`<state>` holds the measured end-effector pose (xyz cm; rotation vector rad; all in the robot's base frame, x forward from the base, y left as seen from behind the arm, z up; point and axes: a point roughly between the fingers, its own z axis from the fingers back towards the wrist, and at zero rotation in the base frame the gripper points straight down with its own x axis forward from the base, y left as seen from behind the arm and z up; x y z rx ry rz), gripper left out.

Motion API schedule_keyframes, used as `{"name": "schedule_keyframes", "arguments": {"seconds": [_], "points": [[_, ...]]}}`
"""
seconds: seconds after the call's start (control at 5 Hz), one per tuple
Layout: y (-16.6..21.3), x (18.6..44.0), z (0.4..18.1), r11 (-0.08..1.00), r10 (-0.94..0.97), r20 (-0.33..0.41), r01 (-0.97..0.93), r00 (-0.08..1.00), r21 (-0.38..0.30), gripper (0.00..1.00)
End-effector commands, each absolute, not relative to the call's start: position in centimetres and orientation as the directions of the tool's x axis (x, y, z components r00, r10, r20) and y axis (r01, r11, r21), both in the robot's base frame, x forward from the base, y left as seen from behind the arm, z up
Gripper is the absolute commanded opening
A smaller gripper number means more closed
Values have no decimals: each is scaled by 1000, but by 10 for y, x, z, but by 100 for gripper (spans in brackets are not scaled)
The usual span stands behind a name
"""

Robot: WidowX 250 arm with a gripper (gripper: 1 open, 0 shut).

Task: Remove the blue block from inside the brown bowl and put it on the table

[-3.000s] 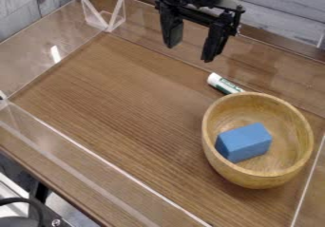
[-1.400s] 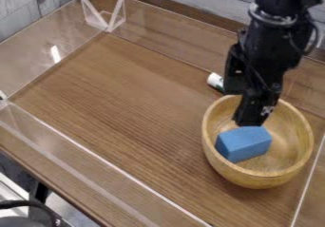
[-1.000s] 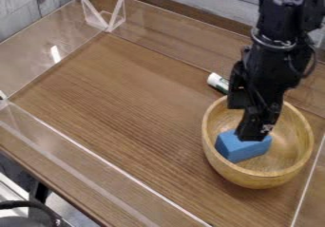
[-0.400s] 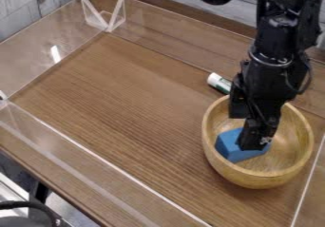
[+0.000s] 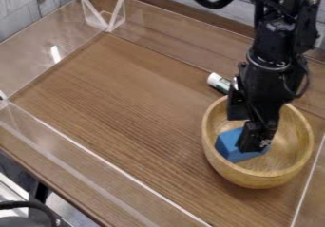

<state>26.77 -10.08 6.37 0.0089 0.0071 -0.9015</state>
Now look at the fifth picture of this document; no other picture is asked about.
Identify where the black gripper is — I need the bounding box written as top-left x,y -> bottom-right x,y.
228,50 -> 311,152

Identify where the blue foam block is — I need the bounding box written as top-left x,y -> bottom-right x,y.
214,127 -> 269,163

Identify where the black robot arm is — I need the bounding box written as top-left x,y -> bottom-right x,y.
194,0 -> 321,153

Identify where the brown wooden bowl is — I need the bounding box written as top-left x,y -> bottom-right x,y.
202,96 -> 315,189

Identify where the white green glue stick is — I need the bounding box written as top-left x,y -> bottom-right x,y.
208,73 -> 231,94

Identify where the clear acrylic front barrier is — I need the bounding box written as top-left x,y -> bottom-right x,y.
0,100 -> 212,227

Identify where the clear acrylic corner bracket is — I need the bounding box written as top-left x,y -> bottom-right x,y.
81,0 -> 126,33

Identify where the black cable lower left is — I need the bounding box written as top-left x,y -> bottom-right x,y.
0,199 -> 62,227

